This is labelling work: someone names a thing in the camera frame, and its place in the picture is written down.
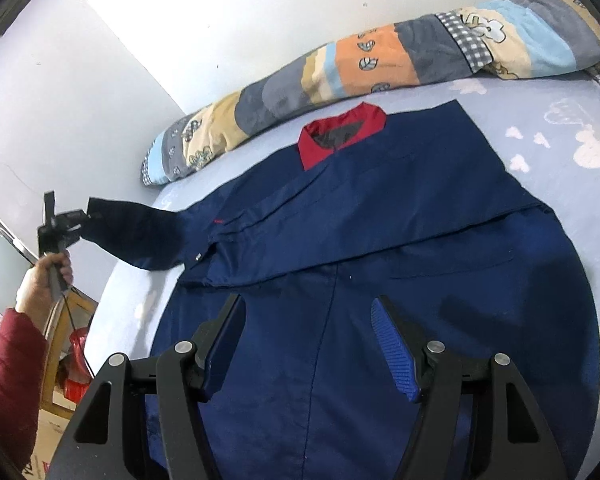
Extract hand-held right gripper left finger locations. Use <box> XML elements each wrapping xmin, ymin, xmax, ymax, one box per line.
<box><xmin>47</xmin><ymin>294</ymin><xmax>243</xmax><ymax>480</ymax></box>

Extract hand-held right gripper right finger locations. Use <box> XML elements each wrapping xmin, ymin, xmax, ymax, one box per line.
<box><xmin>370</xmin><ymin>294</ymin><xmax>566</xmax><ymax>480</ymax></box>

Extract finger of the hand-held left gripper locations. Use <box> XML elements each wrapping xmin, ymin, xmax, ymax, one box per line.
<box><xmin>61</xmin><ymin>208</ymin><xmax>91</xmax><ymax>247</ymax></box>

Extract navy shirt with red collar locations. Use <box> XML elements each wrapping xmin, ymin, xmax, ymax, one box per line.
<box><xmin>82</xmin><ymin>101</ymin><xmax>600</xmax><ymax>480</ymax></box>

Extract person's left forearm red sleeve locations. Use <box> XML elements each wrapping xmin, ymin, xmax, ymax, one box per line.
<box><xmin>0</xmin><ymin>309</ymin><xmax>49</xmax><ymax>473</ymax></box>

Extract person's left hand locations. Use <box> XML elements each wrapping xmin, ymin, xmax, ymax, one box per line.
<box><xmin>15</xmin><ymin>250</ymin><xmax>74</xmax><ymax>333</ymax></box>

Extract wooden side table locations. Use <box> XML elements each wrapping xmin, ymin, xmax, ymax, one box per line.
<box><xmin>42</xmin><ymin>285</ymin><xmax>100</xmax><ymax>413</ymax></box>

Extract red plastic bag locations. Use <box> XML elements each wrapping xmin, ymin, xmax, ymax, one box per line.
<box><xmin>62</xmin><ymin>327</ymin><xmax>92</xmax><ymax>403</ymax></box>

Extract pale cardboard box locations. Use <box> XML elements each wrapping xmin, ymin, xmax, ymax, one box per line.
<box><xmin>27</xmin><ymin>407</ymin><xmax>76</xmax><ymax>480</ymax></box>

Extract light blue cloud print blanket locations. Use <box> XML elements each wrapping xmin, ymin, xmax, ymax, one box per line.
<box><xmin>82</xmin><ymin>77</ymin><xmax>600</xmax><ymax>480</ymax></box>

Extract rolled patchwork quilt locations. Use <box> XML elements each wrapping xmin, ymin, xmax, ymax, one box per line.
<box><xmin>140</xmin><ymin>0</ymin><xmax>600</xmax><ymax>188</ymax></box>

